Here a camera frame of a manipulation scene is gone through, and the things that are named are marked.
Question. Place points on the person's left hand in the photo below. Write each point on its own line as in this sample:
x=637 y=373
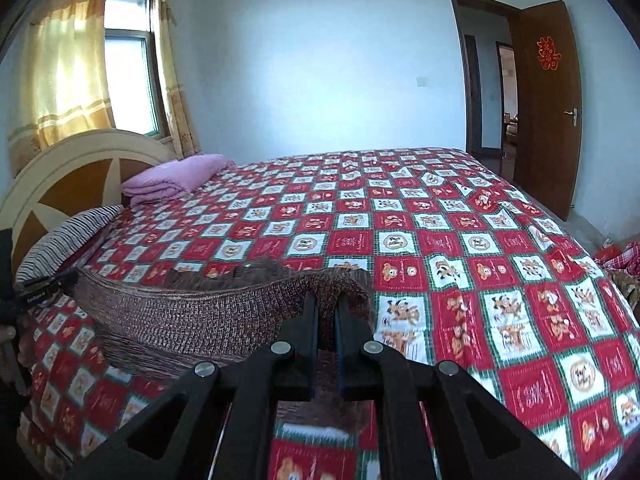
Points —
x=12 y=360

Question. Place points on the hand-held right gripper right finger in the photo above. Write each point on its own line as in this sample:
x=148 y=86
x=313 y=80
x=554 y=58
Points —
x=350 y=330

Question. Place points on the striped pillow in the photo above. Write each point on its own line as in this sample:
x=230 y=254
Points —
x=60 y=245

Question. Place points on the folded pink blanket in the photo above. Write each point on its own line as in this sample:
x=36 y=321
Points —
x=175 y=177

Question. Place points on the wide yellow curtain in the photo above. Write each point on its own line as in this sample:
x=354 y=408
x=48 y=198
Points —
x=60 y=70

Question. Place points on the brown wooden door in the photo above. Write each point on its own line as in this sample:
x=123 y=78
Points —
x=545 y=135

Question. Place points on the cream and wood headboard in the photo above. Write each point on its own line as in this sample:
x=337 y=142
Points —
x=75 y=180

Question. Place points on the narrow yellow curtain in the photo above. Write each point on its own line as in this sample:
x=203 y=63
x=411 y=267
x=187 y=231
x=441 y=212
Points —
x=175 y=100

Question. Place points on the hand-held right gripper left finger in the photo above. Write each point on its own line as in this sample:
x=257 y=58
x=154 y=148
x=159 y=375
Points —
x=305 y=330

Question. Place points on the red paper door decoration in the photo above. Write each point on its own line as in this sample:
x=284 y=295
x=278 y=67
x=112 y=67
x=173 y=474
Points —
x=547 y=52

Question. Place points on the brown sofa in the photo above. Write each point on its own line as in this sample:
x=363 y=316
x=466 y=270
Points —
x=512 y=130

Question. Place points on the red plaid cloth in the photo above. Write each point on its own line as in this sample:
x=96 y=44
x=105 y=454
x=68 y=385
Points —
x=622 y=260

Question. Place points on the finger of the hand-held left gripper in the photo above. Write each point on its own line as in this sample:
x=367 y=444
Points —
x=62 y=282

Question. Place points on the brown door frame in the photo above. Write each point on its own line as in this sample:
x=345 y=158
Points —
x=480 y=2

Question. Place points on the red patchwork bed sheet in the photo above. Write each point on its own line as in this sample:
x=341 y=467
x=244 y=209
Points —
x=475 y=270

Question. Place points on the brown knitted sweater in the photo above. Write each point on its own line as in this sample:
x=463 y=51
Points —
x=175 y=320

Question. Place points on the dark hallway door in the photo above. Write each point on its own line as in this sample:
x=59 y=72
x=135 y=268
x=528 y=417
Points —
x=472 y=95

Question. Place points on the window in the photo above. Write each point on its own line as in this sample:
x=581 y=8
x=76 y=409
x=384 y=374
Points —
x=130 y=85

